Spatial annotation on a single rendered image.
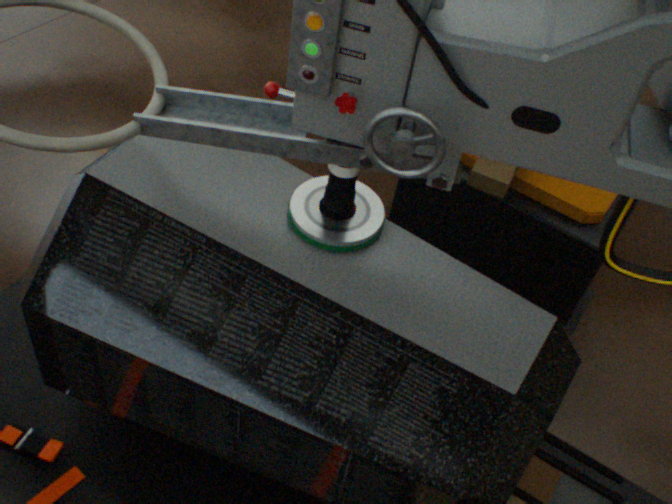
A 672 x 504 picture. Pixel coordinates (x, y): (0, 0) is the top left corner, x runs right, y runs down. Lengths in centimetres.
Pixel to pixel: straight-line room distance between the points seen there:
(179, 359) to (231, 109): 55
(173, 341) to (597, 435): 146
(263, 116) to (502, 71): 58
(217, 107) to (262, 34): 220
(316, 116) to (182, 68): 223
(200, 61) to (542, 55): 254
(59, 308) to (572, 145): 116
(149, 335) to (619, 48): 110
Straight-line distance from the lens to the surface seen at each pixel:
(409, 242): 171
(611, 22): 129
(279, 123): 166
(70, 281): 182
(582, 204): 206
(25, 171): 313
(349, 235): 165
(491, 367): 154
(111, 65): 364
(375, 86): 135
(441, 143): 133
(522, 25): 136
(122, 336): 175
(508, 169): 199
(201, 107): 172
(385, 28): 129
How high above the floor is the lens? 205
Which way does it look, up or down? 47 degrees down
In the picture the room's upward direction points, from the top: 10 degrees clockwise
